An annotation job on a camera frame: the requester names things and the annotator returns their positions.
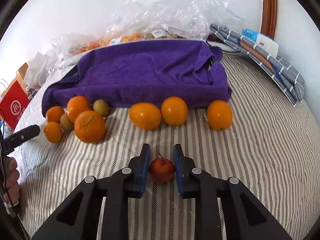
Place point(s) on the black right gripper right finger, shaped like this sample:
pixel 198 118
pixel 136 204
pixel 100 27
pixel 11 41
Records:
pixel 229 201

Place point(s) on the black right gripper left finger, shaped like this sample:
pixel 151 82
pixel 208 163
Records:
pixel 77 217

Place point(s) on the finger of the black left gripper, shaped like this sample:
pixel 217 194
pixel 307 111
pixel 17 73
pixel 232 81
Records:
pixel 17 139

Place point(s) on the small tangerine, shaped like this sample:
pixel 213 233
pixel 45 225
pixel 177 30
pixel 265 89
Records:
pixel 53 132
pixel 54 114

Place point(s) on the small red apple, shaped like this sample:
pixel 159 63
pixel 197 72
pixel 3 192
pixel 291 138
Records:
pixel 162 170

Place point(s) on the smooth orange fruit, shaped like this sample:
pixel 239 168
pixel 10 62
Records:
pixel 219 115
pixel 145 116
pixel 174 111

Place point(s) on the person's left hand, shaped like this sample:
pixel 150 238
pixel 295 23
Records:
pixel 12 194

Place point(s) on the red paper bag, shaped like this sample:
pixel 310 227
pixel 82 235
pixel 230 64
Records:
pixel 13 105

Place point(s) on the green-brown kiwi left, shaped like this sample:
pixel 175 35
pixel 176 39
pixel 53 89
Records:
pixel 66 123

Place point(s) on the green-brown kiwi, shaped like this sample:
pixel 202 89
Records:
pixel 66 123
pixel 101 107

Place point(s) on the striped bed cover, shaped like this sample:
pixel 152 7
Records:
pixel 272 147

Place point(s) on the large orange behind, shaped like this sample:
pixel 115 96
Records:
pixel 77 105

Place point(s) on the white crumpled plastic bag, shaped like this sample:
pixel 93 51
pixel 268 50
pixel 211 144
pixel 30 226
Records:
pixel 36 73

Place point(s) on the large textured orange front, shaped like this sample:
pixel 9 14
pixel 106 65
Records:
pixel 89 127

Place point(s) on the green-brown kiwi right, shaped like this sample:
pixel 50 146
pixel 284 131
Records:
pixel 101 107

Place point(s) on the purple towel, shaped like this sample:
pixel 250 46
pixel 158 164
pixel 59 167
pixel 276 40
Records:
pixel 145 71

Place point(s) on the grey checked folded cloth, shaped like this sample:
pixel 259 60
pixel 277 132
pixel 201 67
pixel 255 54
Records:
pixel 284 74

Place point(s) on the blue white tissue pack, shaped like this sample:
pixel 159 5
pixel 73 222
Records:
pixel 264 42

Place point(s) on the clear plastic bag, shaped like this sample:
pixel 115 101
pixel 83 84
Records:
pixel 139 20

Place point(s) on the brown wooden frame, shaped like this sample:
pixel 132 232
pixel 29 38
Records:
pixel 269 18

